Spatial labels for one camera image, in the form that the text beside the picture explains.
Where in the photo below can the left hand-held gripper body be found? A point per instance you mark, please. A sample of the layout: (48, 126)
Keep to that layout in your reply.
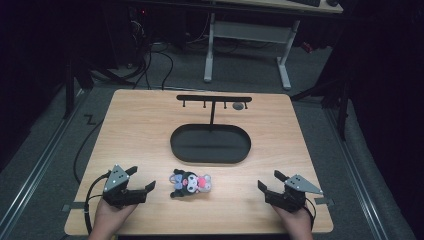
(115, 196)

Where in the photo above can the grey round table grommet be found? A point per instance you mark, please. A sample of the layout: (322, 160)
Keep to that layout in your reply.
(238, 106)

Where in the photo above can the grey tape strip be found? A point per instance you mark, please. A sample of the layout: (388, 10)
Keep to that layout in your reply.
(324, 201)
(74, 206)

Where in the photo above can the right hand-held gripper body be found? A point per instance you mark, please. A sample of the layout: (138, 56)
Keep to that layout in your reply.
(290, 198)

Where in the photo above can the black keyboard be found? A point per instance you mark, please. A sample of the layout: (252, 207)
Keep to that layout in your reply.
(305, 2)

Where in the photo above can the white-legged desk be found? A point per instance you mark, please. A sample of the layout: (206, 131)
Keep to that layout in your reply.
(253, 32)

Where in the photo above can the black metal stand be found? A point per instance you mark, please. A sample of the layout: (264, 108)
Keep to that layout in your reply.
(342, 106)
(69, 90)

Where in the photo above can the black computer tower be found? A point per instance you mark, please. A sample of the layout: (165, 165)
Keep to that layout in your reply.
(138, 33)

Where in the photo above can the person's left hand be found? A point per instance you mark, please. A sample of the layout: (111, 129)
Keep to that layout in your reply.
(108, 221)

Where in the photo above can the metal floor rail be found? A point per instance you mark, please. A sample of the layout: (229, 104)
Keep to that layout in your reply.
(358, 176)
(36, 166)

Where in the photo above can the black computer mouse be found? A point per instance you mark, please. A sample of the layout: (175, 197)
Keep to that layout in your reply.
(332, 2)

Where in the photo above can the person's right hand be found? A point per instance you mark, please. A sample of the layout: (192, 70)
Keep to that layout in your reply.
(298, 225)

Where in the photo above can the black hook stand with oval tray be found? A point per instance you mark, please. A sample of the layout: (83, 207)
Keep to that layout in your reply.
(210, 144)

